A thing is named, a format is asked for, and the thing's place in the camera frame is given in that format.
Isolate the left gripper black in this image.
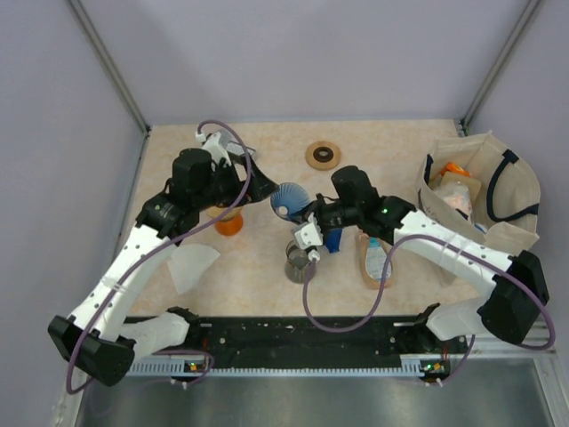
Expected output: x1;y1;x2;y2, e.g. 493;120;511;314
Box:
194;152;277;211

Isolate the blue cone dripper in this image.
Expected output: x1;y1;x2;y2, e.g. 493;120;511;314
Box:
325;229;343;254
269;182;310;220

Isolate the white paper coffee filter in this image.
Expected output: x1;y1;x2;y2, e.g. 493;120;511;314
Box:
166;244;220;294

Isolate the wooden ring dripper holder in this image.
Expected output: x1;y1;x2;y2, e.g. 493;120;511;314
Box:
206;206;243;222

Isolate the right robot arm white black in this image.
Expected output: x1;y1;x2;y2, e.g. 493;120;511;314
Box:
293;165;556;352

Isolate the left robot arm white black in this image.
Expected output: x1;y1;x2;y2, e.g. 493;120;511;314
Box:
48;149;277;386

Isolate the orange glass carafe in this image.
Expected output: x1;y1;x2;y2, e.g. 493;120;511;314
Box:
214;213;244;237

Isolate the orange soap bottle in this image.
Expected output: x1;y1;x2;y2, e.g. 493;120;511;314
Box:
355;232;389;290

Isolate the glass flask carafe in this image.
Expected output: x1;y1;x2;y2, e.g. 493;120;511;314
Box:
284;240;319;284

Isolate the orange capped bottle in bag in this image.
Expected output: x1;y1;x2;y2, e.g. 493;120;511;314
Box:
439;162;470;177

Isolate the beige tote bag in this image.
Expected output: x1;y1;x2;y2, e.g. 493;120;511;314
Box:
416;129;542;286

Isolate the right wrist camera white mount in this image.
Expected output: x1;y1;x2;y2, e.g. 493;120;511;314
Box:
293;218;324;262

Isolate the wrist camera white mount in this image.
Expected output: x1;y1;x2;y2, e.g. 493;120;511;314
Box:
293;218;324;262
196;130;232;167

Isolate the wooden ring far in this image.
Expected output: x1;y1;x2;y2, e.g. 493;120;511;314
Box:
304;140;343;171

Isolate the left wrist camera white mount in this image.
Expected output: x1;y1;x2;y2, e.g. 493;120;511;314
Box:
196;130;232;167

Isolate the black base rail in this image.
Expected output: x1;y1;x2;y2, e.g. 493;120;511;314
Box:
128;315;450;368

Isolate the grey cable duct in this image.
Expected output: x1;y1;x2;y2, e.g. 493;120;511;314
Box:
126;355;450;383

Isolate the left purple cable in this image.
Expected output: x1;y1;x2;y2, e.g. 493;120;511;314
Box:
65;119;253;395

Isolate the left aluminium frame post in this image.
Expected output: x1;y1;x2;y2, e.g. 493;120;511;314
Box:
65;0;151;137

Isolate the aluminium frame post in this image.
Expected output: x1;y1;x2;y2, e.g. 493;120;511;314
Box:
65;0;151;137
454;0;545;138

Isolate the right aluminium frame post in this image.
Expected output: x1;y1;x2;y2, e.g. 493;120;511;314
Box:
454;0;545;138

